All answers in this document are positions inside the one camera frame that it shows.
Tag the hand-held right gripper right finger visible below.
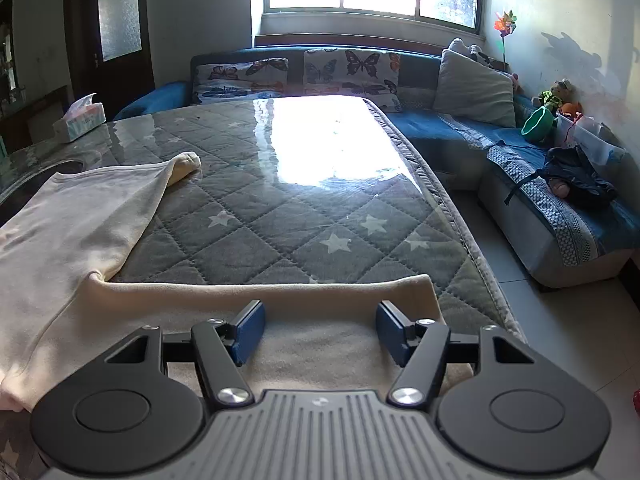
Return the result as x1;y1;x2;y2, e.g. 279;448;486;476
375;300;538;409

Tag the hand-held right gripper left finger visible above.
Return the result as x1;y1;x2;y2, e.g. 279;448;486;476
103;300;267;409

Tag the cream garment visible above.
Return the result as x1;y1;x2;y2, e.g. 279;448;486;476
0;150;474;413

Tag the blue corner sofa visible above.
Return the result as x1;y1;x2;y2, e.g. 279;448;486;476
112;42;640;288

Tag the black bag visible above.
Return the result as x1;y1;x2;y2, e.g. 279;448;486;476
502;145;618;211

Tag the small butterfly print pillow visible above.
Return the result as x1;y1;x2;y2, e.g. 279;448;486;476
192;57;290;106

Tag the green bowl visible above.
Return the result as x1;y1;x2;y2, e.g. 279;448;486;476
521;106;556;142

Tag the grey cushion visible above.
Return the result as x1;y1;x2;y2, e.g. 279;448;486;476
432;50;517;128

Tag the large butterfly print pillow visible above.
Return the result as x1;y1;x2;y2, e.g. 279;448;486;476
302;47;403;113

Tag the white tissue box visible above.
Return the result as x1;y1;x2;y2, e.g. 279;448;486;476
52;92;107;143

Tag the clear plastic storage box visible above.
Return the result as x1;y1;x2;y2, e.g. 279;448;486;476
552;115;626;166

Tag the plush toy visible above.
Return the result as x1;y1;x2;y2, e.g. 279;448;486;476
537;79;576;113

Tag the dark wooden cabinet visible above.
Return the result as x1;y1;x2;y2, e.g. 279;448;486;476
0;85;71;153

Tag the colourful pinwheel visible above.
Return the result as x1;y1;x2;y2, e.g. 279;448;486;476
494;9;517;63

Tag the dark wooden door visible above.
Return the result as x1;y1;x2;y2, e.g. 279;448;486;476
65;0;156;106

